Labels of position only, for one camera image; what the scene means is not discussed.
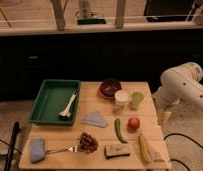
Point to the light blue towel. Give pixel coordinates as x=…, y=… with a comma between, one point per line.
x=95, y=119

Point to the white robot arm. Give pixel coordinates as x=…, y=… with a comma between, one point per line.
x=179, y=83

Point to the dark red bowl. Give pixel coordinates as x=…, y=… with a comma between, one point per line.
x=109, y=87

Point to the light green cup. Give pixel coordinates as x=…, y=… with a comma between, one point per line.
x=136, y=99

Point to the green chili pepper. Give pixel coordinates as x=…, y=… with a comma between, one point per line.
x=117, y=124

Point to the white brush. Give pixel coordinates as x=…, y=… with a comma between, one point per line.
x=65, y=113

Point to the red tomato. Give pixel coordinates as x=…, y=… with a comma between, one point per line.
x=134, y=123

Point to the green plastic tray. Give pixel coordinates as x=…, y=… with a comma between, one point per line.
x=52, y=98

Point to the brown grape bunch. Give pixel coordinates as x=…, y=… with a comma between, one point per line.
x=87, y=143

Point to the yellow green sponge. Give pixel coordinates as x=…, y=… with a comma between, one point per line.
x=116, y=150

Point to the metal fork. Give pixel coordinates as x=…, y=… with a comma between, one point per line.
x=70, y=149

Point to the blue folded cloth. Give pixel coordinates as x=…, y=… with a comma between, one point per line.
x=37, y=152

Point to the black pole stand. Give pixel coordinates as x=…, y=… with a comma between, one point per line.
x=11, y=147

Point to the green base white post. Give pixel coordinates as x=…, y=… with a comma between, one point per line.
x=84, y=16

